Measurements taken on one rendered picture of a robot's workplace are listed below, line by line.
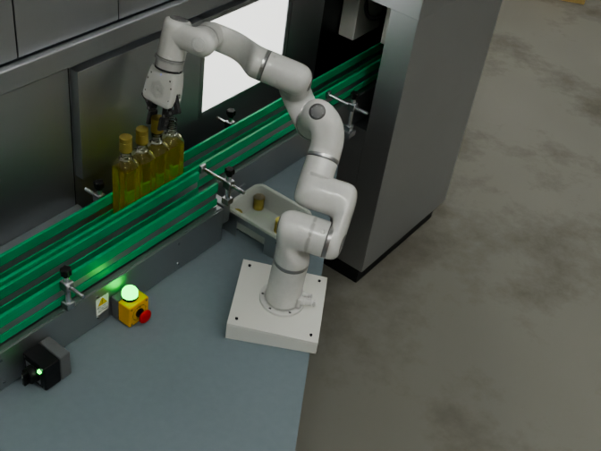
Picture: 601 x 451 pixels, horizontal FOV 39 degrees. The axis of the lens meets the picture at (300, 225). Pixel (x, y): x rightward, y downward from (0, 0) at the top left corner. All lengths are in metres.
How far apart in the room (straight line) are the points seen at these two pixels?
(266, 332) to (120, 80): 0.78
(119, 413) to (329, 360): 1.34
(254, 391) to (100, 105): 0.86
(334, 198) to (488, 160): 2.56
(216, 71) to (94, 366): 1.00
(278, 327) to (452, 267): 1.69
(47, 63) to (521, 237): 2.60
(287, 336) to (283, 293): 0.11
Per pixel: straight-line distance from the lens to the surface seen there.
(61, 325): 2.23
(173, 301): 2.40
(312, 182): 2.14
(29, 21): 2.14
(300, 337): 2.28
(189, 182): 2.49
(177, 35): 2.24
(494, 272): 3.90
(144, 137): 2.33
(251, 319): 2.29
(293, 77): 2.20
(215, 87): 2.72
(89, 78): 2.30
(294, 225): 2.12
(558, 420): 3.40
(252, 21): 2.75
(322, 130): 2.16
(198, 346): 2.29
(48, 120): 2.30
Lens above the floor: 2.44
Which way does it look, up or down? 39 degrees down
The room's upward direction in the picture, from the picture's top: 9 degrees clockwise
